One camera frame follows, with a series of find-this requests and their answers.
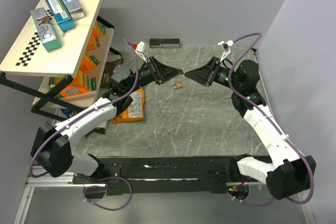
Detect aluminium rail frame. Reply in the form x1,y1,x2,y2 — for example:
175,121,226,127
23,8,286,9
15,173,316,223

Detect silver box near back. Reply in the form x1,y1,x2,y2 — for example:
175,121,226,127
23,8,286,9
61,0,85,21

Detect small brass padlock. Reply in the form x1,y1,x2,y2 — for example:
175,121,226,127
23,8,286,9
172,81,183,90

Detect beige folding shelf rack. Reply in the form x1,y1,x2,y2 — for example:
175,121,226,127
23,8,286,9
1,0,114,121

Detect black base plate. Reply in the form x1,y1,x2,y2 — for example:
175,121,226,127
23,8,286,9
72,154,259,197

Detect orange boxes on shelf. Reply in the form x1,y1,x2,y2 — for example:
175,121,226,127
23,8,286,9
55,22,106,99

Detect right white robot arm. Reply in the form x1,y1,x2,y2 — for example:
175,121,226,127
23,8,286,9
184,57,316,200

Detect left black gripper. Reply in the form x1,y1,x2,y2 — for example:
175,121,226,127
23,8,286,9
125,56,183,95

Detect brown coffee bag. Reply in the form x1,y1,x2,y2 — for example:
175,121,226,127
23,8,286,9
100,55,123,88

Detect blue snack bag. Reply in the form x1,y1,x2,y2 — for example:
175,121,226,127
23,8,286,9
57,109,78,122

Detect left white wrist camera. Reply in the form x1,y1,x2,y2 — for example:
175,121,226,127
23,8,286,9
132,41,148,62

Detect silver teal box front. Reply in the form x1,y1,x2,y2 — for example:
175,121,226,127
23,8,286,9
30,7,61,52

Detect blue carton box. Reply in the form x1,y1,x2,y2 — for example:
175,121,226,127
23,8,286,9
45,0,76,32

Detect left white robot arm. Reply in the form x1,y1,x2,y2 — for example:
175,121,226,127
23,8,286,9
31,57,183,183

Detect black rectangular box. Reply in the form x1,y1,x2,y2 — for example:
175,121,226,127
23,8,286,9
150,38,180,49

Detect orange snack bag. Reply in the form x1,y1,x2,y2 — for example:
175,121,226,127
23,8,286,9
110,88,145,124

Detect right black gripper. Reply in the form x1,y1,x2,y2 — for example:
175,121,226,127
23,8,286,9
184,57,242,92

